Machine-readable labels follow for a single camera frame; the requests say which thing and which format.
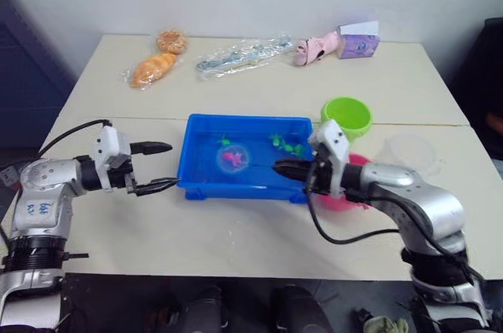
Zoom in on green plastic bucket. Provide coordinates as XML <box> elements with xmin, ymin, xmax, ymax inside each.
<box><xmin>319</xmin><ymin>97</ymin><xmax>374</xmax><ymax>142</ymax></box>

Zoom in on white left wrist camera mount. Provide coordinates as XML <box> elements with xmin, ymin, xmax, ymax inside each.
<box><xmin>91</xmin><ymin>123</ymin><xmax>134</xmax><ymax>192</ymax></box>

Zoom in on small round fishing net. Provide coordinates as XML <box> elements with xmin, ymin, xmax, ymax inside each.
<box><xmin>215</xmin><ymin>143</ymin><xmax>277</xmax><ymax>175</ymax></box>

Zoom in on clear plastic cup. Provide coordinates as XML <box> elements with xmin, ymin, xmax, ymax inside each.
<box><xmin>382</xmin><ymin>132</ymin><xmax>444</xmax><ymax>176</ymax></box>

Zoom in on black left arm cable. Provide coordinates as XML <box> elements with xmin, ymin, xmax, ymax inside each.
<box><xmin>38</xmin><ymin>118</ymin><xmax>114</xmax><ymax>156</ymax></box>

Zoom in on purple tissue pack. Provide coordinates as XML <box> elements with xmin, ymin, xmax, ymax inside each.
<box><xmin>336</xmin><ymin>18</ymin><xmax>382</xmax><ymax>60</ymax></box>

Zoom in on clear plastic bag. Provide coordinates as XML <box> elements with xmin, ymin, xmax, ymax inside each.
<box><xmin>194</xmin><ymin>34</ymin><xmax>296</xmax><ymax>83</ymax></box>

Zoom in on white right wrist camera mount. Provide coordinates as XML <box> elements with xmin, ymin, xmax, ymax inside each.
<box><xmin>307</xmin><ymin>118</ymin><xmax>351</xmax><ymax>197</ymax></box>

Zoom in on pink plastic bucket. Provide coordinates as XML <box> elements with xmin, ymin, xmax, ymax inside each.
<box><xmin>313</xmin><ymin>151</ymin><xmax>373</xmax><ymax>213</ymax></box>

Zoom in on long bread in plastic wrap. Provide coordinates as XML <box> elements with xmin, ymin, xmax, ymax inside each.
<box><xmin>120</xmin><ymin>51</ymin><xmax>181</xmax><ymax>90</ymax></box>

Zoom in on round bread bun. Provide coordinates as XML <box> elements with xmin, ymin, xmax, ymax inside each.
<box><xmin>155</xmin><ymin>30</ymin><xmax>189</xmax><ymax>55</ymax></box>

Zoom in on blue plastic tub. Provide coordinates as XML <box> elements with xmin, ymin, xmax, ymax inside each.
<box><xmin>176</xmin><ymin>113</ymin><xmax>316</xmax><ymax>205</ymax></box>

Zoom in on green cloth bundle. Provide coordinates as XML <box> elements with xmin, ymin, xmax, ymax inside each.
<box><xmin>360</xmin><ymin>314</ymin><xmax>410</xmax><ymax>333</ymax></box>

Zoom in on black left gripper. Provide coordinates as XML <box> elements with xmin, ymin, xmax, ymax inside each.
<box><xmin>106</xmin><ymin>141</ymin><xmax>182</xmax><ymax>198</ymax></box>

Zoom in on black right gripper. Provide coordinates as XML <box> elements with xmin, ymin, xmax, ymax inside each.
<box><xmin>273</xmin><ymin>158</ymin><xmax>336</xmax><ymax>196</ymax></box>

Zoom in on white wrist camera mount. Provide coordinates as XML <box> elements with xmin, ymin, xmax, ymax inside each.
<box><xmin>91</xmin><ymin>123</ymin><xmax>134</xmax><ymax>192</ymax></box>
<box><xmin>307</xmin><ymin>118</ymin><xmax>351</xmax><ymax>197</ymax></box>

